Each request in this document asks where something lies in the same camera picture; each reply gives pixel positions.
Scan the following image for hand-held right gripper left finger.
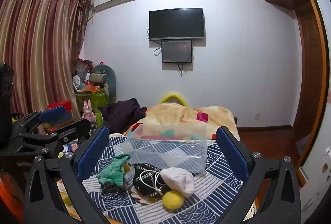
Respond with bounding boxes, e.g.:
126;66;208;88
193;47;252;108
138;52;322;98
24;126;110;224

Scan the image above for yellow felt ball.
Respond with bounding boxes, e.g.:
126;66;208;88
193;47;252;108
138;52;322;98
162;190;185;210

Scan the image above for wooden wardrobe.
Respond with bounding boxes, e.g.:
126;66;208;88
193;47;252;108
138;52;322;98
257;0;330;183

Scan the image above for striped red curtain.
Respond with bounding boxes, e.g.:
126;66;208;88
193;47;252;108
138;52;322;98
0;0;92;121

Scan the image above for green knitted toy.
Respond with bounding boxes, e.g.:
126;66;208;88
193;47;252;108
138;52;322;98
96;154;131;186

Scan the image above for black wall television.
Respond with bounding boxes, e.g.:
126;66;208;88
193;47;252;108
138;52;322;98
149;8;206;41

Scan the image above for small black wall monitor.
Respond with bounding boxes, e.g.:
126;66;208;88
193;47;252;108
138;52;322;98
161;40;193;63

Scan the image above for green storage bag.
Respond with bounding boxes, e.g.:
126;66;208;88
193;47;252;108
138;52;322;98
76;89;108;114

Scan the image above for clear plastic storage box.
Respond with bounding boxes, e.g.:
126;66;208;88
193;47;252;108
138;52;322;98
119;123;208;174

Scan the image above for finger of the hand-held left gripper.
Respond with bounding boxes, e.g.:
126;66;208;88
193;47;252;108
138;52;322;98
12;105;73;137
18;118;92;162

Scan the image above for black chain-strap purse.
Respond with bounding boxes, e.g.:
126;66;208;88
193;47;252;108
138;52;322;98
132;162;168;197

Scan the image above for dark purple garment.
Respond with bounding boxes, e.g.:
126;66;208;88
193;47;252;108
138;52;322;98
101;98;148;134

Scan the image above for white knit hat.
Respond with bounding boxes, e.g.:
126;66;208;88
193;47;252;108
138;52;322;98
160;167;195;198

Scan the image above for blue patterned bed sheet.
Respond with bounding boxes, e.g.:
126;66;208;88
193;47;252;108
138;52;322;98
83;133;256;224

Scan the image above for yellow chair back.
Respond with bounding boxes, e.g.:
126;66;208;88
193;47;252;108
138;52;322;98
159;91;190;106

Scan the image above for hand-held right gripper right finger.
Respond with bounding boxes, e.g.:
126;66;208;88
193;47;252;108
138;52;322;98
216;126;302;224

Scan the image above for red box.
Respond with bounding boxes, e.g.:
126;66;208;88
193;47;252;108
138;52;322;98
44;101;73;121

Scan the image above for yellow patchwork blanket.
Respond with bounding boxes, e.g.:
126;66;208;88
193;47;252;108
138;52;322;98
124;104;241;141

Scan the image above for pink rabbit toy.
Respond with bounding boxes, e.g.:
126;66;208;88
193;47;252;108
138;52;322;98
83;100;97;126

